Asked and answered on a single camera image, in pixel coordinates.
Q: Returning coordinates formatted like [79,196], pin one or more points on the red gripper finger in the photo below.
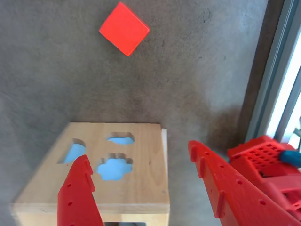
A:
[240,200]
[75,200]

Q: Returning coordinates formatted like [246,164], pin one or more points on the red cube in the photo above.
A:
[124,28]

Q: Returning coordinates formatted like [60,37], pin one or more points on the red robot base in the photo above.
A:
[249,157]

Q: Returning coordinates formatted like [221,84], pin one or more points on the blue clamp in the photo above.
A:
[290,158]

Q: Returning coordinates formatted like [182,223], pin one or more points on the wooden shape sorter box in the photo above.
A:
[141,183]

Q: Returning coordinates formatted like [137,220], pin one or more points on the aluminium profile rail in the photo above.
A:
[270,82]

